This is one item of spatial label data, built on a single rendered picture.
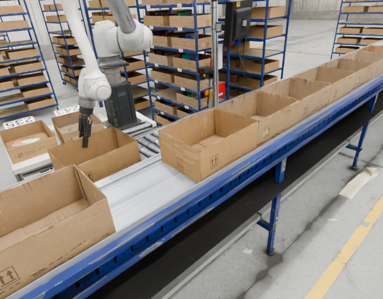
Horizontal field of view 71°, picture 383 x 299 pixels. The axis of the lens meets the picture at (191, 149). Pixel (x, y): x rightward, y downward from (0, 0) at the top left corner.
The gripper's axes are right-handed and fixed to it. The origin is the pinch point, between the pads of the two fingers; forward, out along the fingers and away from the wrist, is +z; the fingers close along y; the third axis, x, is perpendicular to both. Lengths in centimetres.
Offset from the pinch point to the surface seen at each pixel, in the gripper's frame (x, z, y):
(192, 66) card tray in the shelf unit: -129, -56, 60
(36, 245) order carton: 44, 3, -79
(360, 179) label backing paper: -225, 13, -95
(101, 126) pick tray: -23.1, -1.1, 27.2
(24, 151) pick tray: 22.4, 17.1, 32.5
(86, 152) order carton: -2.4, 7.2, 0.1
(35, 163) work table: 18.4, 22.1, 24.1
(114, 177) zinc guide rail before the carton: 4.3, 2.0, -47.0
